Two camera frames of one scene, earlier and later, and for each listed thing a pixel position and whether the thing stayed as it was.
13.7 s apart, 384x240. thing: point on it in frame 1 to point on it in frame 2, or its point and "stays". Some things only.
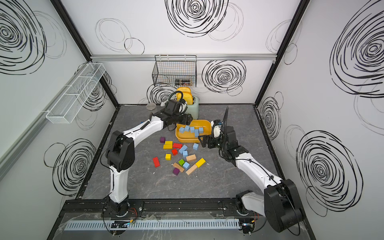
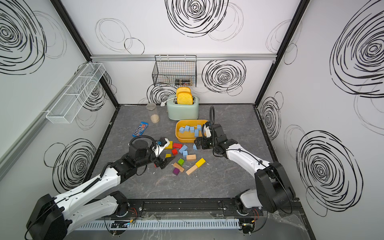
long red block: x=179 y=145 stays
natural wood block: x=191 y=158 stays
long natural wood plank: x=194 y=166 stays
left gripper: x=186 y=119 to x=159 y=160
